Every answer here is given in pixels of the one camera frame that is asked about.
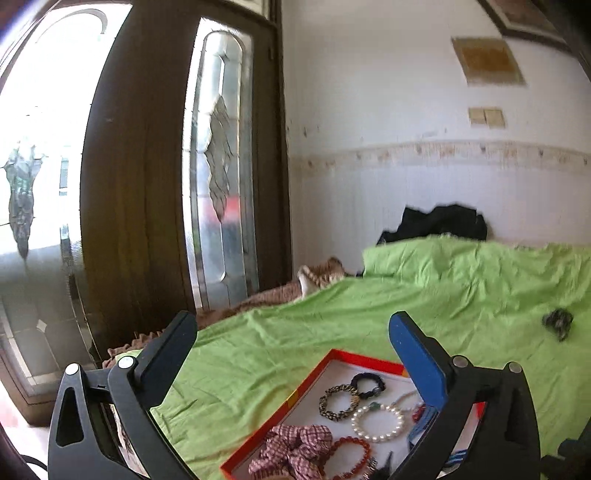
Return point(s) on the red-rimmed white tray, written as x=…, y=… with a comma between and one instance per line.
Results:
x=341, y=371

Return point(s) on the red plaid scrunchie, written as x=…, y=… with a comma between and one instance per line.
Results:
x=295, y=447

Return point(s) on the dark object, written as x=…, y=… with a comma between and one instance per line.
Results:
x=572, y=461

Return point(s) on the dark green scrunchie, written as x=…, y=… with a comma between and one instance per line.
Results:
x=556, y=318

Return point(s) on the leaded glass side window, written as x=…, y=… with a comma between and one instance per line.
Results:
x=41, y=184

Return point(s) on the red polka-dot scrunchie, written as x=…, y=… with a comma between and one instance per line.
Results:
x=418, y=410

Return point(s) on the black garment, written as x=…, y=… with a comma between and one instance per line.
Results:
x=443, y=224

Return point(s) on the wooden door with leaded glass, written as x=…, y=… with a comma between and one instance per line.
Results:
x=138, y=184

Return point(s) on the striped beige cloth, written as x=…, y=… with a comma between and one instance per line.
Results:
x=323, y=272

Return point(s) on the green bed sheet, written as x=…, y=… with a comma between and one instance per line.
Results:
x=415, y=286

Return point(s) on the black curved bar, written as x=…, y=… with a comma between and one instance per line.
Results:
x=34, y=460

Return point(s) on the brown fleece blanket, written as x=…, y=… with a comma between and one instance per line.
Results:
x=268, y=295

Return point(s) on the beige wall switch plate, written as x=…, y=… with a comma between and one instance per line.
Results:
x=495, y=117
x=477, y=116

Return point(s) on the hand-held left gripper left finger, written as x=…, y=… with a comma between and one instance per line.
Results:
x=168, y=355

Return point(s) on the blue striped hair band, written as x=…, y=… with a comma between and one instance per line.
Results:
x=422, y=427

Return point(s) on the tan wall plaque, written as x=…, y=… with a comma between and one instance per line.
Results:
x=487, y=62

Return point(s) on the dark picture frame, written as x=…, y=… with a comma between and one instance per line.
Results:
x=521, y=14

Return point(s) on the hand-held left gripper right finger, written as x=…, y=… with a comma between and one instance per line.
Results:
x=418, y=364

